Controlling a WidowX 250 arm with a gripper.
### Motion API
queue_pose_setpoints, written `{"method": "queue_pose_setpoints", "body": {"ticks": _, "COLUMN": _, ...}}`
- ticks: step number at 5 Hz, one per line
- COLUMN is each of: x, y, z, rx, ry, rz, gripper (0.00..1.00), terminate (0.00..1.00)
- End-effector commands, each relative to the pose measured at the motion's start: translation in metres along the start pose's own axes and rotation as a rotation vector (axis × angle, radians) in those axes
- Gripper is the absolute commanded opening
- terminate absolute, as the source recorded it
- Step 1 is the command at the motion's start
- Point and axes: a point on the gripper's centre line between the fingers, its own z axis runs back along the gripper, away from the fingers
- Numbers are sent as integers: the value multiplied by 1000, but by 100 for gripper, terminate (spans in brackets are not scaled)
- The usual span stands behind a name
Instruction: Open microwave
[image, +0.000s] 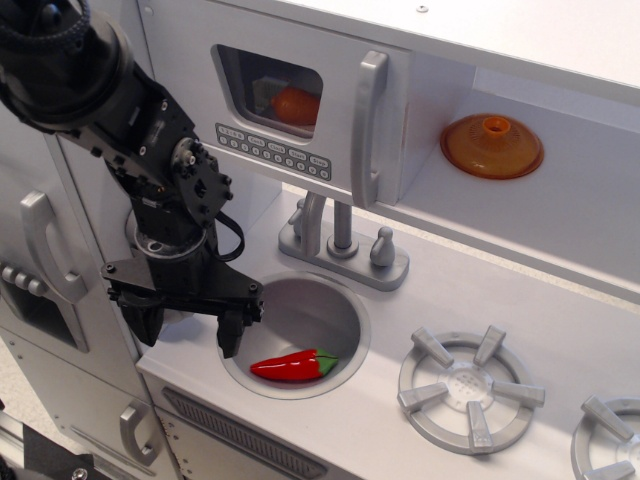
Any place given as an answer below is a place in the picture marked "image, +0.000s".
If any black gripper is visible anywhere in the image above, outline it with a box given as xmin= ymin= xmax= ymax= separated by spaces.
xmin=101 ymin=246 xmax=264 ymax=359

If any white toy microwave door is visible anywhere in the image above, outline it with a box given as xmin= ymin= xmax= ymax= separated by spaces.
xmin=140 ymin=1 xmax=411 ymax=206

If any silver microwave door handle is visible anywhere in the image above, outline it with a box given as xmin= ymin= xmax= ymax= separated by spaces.
xmin=350 ymin=51 xmax=388 ymax=209

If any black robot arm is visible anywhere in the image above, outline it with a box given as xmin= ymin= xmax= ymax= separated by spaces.
xmin=1 ymin=1 xmax=263 ymax=358

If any orange toy food in microwave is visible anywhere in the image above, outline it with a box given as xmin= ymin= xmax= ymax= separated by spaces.
xmin=270 ymin=87 xmax=320 ymax=126

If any dark oven vent grille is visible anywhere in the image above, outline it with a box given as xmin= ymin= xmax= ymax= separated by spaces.
xmin=162 ymin=388 xmax=327 ymax=479

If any red toy chili pepper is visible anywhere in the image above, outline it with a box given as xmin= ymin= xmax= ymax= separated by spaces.
xmin=249 ymin=349 xmax=339 ymax=382

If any silver round sink bowl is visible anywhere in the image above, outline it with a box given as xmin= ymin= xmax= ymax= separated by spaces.
xmin=223 ymin=272 xmax=371 ymax=400

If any silver toy faucet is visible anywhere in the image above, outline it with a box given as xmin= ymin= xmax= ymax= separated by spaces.
xmin=278 ymin=192 xmax=410 ymax=292

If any grey toy ice dispenser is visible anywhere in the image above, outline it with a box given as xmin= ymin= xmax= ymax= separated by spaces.
xmin=1 ymin=260 xmax=89 ymax=353

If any white toy kitchen cabinet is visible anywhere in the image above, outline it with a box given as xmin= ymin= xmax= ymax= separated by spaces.
xmin=1 ymin=1 xmax=639 ymax=479

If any silver toy stove burner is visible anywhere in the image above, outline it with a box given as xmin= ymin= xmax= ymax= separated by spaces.
xmin=397 ymin=325 xmax=546 ymax=456

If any orange plastic lid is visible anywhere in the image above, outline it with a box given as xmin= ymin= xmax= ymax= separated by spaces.
xmin=440 ymin=113 xmax=544 ymax=180

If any silver lower fridge handle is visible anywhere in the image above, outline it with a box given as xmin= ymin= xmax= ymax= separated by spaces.
xmin=119 ymin=400 xmax=159 ymax=467

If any silver fridge handle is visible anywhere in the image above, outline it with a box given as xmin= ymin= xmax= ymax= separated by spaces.
xmin=20 ymin=190 xmax=87 ymax=304
xmin=119 ymin=400 xmax=159 ymax=467

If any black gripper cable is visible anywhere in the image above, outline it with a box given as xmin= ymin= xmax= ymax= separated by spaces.
xmin=209 ymin=213 xmax=246 ymax=263

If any silver upper fridge handle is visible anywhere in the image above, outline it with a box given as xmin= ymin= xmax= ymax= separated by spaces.
xmin=20 ymin=190 xmax=87 ymax=304

